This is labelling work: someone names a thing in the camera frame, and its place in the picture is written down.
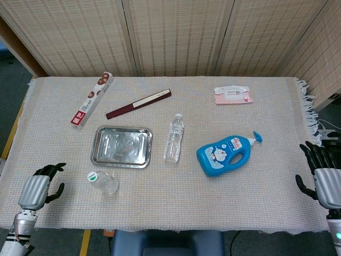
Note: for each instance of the long white red wrap box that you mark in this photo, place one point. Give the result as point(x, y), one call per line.
point(90, 102)

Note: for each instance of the bamboo folding screen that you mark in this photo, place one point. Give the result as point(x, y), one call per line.
point(173, 40)

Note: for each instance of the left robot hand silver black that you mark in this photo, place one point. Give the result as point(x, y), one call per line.
point(34, 189)

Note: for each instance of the clear water bottle white cap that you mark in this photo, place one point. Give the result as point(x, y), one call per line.
point(173, 141)

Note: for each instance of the dark red folded fan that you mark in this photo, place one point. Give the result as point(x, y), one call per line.
point(125, 108)

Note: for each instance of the blue detergent pump bottle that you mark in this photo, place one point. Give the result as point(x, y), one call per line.
point(218, 160)

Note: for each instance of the pink wet wipes pack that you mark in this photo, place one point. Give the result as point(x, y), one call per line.
point(233, 95)

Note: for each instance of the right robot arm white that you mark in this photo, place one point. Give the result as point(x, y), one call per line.
point(336, 232)

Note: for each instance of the small transparent bottle green cap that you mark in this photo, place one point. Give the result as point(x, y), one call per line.
point(105, 184)

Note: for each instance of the blue padded chair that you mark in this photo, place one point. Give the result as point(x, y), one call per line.
point(165, 242)

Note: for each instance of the stainless steel rectangular tray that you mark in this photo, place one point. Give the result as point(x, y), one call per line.
point(120, 146)

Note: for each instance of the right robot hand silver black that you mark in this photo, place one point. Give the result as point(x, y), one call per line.
point(329, 184)

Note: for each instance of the beige woven fringed tablecloth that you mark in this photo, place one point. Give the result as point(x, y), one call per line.
point(186, 197)

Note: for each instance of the black equipment on floor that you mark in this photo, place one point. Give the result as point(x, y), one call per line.
point(331, 140)

